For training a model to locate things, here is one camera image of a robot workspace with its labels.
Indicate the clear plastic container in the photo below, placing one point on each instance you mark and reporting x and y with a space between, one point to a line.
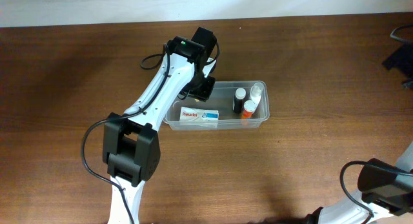
221 99

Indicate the white calamine lotion bottle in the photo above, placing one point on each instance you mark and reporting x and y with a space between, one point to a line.
256 92

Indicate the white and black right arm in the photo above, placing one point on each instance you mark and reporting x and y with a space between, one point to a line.
383 191

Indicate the white Panadol box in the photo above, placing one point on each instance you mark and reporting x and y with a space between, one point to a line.
201 117

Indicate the orange bottle white cap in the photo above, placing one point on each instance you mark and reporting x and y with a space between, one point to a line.
249 108

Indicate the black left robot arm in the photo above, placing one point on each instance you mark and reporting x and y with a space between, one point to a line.
131 144

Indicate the black bottle white cap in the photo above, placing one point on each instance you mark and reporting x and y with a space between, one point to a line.
239 96

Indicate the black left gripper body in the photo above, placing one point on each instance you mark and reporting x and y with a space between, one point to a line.
201 88

